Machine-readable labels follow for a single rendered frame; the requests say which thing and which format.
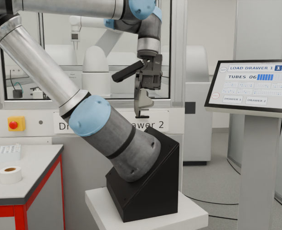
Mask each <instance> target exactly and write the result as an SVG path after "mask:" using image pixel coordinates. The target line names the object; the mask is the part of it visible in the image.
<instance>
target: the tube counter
mask: <svg viewBox="0 0 282 230"><path fill-rule="evenodd" d="M248 80H253V81H282V74H264V73H250V74H249V78H248Z"/></svg>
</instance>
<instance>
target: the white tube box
mask: <svg viewBox="0 0 282 230"><path fill-rule="evenodd" d="M15 146H16V145H10V146H1V148H0V162H9V161H17V160H21V144H20V145H19V148H18V151H15ZM6 147H9V151H7V150H6Z"/></svg>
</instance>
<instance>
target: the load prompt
mask: <svg viewBox="0 0 282 230"><path fill-rule="evenodd" d="M227 72H282V64H229V67H228V70H227Z"/></svg>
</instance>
